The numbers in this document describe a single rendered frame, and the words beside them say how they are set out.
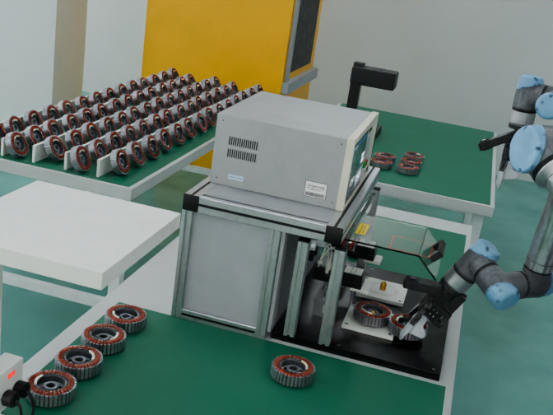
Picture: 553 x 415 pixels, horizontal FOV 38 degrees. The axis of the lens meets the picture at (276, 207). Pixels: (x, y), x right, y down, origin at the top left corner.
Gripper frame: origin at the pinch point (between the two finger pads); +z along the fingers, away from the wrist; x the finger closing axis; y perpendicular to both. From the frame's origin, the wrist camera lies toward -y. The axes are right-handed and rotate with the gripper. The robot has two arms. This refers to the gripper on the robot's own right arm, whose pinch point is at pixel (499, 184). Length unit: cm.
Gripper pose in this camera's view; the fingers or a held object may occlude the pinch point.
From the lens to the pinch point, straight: 266.0
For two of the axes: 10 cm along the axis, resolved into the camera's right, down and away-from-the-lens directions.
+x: 3.9, -2.4, 8.9
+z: -1.4, 9.4, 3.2
